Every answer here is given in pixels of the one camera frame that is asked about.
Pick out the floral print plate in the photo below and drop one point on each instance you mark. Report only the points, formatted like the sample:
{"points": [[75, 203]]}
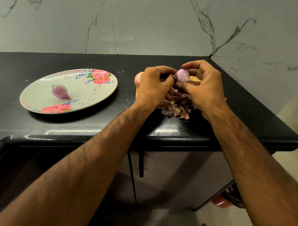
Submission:
{"points": [[83, 93]]}

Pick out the person's left hand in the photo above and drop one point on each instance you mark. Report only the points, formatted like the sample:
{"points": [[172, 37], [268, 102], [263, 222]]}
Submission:
{"points": [[150, 89]]}

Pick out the yellow cutting board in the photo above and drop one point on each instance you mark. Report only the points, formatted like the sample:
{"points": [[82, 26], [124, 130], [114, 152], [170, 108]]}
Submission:
{"points": [[195, 78]]}

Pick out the grey cabinet door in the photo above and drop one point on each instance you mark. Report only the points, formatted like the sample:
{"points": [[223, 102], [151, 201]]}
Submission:
{"points": [[181, 179]]}

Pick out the person's right hand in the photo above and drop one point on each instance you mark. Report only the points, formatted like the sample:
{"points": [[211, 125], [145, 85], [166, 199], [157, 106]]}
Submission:
{"points": [[207, 93]]}

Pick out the person's left forearm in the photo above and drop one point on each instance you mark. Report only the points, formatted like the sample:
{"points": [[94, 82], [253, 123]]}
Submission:
{"points": [[76, 172]]}

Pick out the person's left thumb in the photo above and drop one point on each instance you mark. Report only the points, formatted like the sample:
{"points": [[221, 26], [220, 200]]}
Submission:
{"points": [[168, 82]]}

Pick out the peeled purple onion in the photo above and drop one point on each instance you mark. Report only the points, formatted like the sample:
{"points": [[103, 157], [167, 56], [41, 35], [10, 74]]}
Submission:
{"points": [[60, 91], [182, 75]]}

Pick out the red bucket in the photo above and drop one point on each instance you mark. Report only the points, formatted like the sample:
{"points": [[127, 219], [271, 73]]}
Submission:
{"points": [[220, 201]]}

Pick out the person's right forearm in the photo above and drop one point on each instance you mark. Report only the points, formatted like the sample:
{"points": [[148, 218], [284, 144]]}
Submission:
{"points": [[253, 167]]}

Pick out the person's right thumb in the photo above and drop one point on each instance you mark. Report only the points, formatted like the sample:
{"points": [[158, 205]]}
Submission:
{"points": [[185, 87]]}

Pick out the pile of onion skins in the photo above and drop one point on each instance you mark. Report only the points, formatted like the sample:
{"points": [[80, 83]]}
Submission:
{"points": [[175, 108]]}

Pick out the unpeeled orange onion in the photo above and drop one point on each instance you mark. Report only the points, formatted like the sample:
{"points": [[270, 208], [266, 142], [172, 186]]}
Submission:
{"points": [[137, 79]]}

